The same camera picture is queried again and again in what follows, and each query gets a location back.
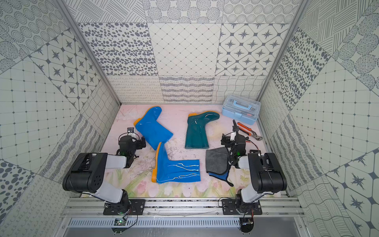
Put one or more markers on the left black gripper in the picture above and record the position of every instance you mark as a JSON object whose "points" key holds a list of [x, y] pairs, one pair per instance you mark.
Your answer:
{"points": [[140, 142]]}

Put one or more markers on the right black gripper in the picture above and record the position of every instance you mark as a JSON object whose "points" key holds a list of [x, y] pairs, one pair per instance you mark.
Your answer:
{"points": [[234, 136]]}

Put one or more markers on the grey blue microfibre cloth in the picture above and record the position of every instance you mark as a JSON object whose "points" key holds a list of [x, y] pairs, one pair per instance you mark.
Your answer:
{"points": [[217, 164]]}

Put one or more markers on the blue rubber boot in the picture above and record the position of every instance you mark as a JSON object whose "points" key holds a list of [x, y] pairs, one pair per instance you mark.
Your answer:
{"points": [[151, 129], [166, 170]]}

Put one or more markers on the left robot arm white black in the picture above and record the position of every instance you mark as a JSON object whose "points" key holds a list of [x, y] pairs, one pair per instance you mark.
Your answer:
{"points": [[86, 175]]}

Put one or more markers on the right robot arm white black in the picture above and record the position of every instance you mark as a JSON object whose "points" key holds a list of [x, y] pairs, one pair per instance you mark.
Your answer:
{"points": [[266, 174]]}

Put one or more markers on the green rubber boot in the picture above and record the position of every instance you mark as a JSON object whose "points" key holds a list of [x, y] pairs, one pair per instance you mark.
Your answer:
{"points": [[196, 137]]}

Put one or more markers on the light blue plastic toolbox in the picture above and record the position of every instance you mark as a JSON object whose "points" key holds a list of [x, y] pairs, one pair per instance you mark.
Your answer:
{"points": [[241, 109]]}

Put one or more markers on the orange handled pliers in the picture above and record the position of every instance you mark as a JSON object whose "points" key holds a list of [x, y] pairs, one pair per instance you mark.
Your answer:
{"points": [[249, 131]]}

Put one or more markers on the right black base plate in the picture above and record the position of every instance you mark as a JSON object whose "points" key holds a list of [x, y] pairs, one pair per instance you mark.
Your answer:
{"points": [[236, 207]]}

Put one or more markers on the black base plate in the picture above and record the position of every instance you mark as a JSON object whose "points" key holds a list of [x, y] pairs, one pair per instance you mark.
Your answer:
{"points": [[236, 207], [133, 206]]}

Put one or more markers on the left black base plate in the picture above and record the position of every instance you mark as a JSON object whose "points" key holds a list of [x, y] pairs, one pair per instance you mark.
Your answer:
{"points": [[133, 206]]}

